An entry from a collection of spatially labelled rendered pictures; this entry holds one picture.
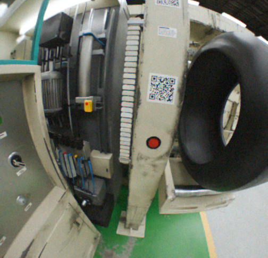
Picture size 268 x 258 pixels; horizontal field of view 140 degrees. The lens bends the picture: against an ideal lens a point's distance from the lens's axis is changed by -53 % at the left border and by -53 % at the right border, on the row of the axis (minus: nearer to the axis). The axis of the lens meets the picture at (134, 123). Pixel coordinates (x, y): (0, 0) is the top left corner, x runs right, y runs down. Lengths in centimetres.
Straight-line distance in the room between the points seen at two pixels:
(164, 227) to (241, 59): 134
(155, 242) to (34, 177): 114
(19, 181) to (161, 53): 48
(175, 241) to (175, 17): 150
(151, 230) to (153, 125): 114
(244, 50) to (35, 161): 56
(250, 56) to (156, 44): 22
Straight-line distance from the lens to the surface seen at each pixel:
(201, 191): 44
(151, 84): 28
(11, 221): 38
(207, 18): 77
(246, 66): 27
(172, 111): 29
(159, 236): 128
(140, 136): 31
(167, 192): 34
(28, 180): 35
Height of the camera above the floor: 122
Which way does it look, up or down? 21 degrees down
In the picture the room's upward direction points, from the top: 5 degrees clockwise
